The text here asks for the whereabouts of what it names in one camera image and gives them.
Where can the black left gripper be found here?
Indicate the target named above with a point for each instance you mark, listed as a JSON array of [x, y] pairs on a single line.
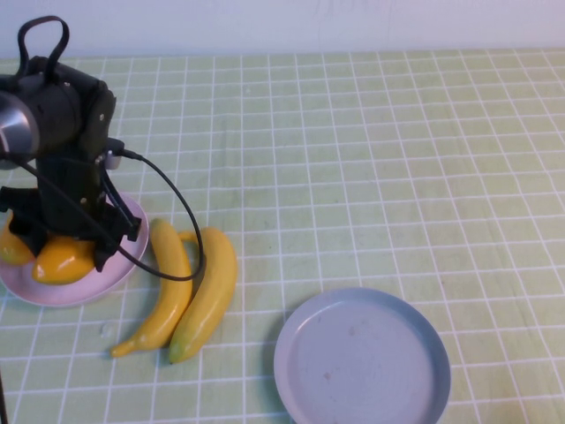
[[66, 199]]

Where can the blue-grey round plate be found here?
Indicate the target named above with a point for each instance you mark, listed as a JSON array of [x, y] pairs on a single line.
[[362, 366]]

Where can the yellow banana with long stem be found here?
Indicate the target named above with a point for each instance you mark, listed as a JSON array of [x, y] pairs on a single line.
[[172, 282]]

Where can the yellow banana with green tip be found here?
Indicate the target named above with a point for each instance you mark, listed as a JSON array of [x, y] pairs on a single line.
[[212, 287]]

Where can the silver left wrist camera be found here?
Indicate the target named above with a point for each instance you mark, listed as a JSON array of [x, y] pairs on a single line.
[[114, 161]]

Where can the glossy yellow mango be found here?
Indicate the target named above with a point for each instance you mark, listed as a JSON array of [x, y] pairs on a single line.
[[62, 265]]

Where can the pink round plate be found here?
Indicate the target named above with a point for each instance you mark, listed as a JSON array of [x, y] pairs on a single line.
[[88, 287]]

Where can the orange mango with green tip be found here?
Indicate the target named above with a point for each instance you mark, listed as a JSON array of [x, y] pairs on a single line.
[[13, 252]]

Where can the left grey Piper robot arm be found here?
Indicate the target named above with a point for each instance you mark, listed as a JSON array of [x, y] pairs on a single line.
[[53, 110]]

